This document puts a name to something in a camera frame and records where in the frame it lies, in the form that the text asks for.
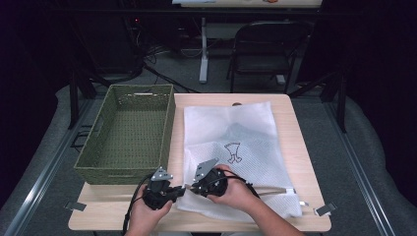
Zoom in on white desk leg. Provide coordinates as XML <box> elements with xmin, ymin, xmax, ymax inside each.
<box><xmin>199</xmin><ymin>17</ymin><xmax>210</xmax><ymax>85</ymax></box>

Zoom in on green woven basket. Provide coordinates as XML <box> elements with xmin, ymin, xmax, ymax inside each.
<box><xmin>74</xmin><ymin>84</ymin><xmax>177</xmax><ymax>186</ymax></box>

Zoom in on black floor cables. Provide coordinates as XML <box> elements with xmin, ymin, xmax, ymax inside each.
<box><xmin>124</xmin><ymin>16</ymin><xmax>201</xmax><ymax>94</ymax></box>

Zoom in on white mesh laundry bag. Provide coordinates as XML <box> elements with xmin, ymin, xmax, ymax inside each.
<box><xmin>176</xmin><ymin>101</ymin><xmax>309</xmax><ymax>224</ymax></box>

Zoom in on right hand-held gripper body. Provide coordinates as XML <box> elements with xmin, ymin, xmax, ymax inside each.
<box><xmin>194</xmin><ymin>157</ymin><xmax>229</xmax><ymax>199</ymax></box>

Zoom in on right hand-held gripper cable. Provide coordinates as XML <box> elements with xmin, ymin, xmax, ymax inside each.
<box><xmin>212</xmin><ymin>170</ymin><xmax>264</xmax><ymax>200</ymax></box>

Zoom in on silver metal table clip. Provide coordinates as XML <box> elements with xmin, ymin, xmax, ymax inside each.
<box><xmin>314</xmin><ymin>202</ymin><xmax>337</xmax><ymax>217</ymax></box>
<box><xmin>64</xmin><ymin>201</ymin><xmax>88</xmax><ymax>212</ymax></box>

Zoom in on aluminium floor rail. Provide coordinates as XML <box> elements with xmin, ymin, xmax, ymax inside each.
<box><xmin>323</xmin><ymin>97</ymin><xmax>396</xmax><ymax>236</ymax></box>
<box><xmin>3</xmin><ymin>97</ymin><xmax>96</xmax><ymax>236</ymax></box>

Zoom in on light background desk top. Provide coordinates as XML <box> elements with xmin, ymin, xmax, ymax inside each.
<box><xmin>171</xmin><ymin>0</ymin><xmax>324</xmax><ymax>9</ymax></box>

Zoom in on black folding chair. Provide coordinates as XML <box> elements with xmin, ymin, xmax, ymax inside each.
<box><xmin>225</xmin><ymin>20</ymin><xmax>312</xmax><ymax>94</ymax></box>

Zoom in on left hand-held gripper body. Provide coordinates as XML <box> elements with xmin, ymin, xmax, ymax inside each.
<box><xmin>142</xmin><ymin>166</ymin><xmax>174</xmax><ymax>210</ymax></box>

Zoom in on black metal stand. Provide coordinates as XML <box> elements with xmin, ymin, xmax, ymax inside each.
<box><xmin>288</xmin><ymin>67</ymin><xmax>348</xmax><ymax>134</ymax></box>
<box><xmin>68</xmin><ymin>68</ymin><xmax>111</xmax><ymax>130</ymax></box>

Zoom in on hand-held gripper cable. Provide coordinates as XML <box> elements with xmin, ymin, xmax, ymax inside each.
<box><xmin>212</xmin><ymin>170</ymin><xmax>264</xmax><ymax>200</ymax></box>
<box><xmin>122</xmin><ymin>173</ymin><xmax>155</xmax><ymax>235</ymax></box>

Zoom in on person's right hand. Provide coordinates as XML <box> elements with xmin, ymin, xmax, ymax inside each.
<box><xmin>208</xmin><ymin>164</ymin><xmax>260</xmax><ymax>214</ymax></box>

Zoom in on person's left hand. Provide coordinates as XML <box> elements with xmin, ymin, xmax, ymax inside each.
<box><xmin>126</xmin><ymin>193</ymin><xmax>173</xmax><ymax>236</ymax></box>

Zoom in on left hand-held gripper cable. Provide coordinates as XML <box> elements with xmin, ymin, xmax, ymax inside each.
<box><xmin>122</xmin><ymin>173</ymin><xmax>155</xmax><ymax>235</ymax></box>

